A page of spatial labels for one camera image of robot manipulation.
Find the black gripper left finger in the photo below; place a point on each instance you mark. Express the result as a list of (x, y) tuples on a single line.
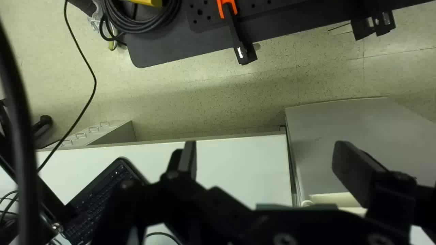
[(188, 160)]

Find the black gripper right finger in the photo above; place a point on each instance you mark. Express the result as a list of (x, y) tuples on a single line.
[(359, 171)]

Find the black keyboard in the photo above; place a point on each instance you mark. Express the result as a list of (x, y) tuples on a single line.
[(97, 199)]

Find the orange clamp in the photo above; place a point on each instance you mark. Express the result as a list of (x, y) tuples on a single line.
[(225, 6)]

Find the yellow object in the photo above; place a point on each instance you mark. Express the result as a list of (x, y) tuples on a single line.
[(148, 2)]

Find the black metal bracket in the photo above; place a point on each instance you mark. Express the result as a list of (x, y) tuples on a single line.
[(372, 24)]

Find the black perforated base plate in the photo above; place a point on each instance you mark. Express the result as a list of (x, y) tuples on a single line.
[(281, 22)]

